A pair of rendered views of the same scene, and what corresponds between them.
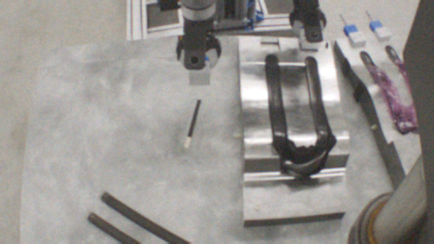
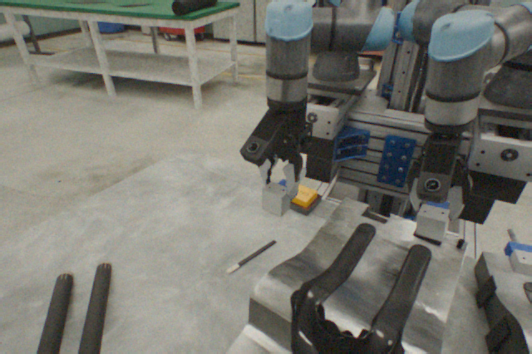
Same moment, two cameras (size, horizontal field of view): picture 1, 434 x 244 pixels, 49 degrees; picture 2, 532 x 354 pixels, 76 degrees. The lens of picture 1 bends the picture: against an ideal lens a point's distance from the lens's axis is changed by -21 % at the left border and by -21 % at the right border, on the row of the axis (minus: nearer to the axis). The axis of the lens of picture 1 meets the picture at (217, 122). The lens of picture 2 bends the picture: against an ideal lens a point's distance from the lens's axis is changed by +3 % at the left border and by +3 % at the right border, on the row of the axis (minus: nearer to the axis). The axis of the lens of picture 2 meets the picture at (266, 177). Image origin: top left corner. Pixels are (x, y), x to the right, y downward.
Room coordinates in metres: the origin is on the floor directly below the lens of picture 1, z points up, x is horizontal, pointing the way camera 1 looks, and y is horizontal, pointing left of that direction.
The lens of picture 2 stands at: (0.31, -0.28, 1.37)
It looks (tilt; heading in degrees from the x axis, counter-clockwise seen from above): 34 degrees down; 36
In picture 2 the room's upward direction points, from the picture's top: straight up
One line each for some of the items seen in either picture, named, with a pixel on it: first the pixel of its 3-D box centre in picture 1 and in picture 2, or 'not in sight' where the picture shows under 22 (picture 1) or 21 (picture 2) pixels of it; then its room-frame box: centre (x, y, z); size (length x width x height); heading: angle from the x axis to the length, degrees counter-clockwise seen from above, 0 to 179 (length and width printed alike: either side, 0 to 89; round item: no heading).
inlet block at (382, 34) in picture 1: (375, 25); not in sight; (1.05, -0.51, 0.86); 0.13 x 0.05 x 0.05; 18
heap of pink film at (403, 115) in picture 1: (403, 90); not in sight; (0.78, -0.54, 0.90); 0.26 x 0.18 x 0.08; 18
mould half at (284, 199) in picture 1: (294, 122); (354, 305); (0.69, -0.19, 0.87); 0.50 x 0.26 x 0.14; 1
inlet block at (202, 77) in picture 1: (199, 58); (288, 189); (0.84, 0.04, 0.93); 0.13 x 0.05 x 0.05; 1
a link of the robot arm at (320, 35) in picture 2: not in sight; (300, 29); (0.91, 0.08, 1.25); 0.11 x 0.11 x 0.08; 29
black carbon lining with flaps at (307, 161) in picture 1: (300, 107); (368, 282); (0.71, -0.20, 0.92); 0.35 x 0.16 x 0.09; 1
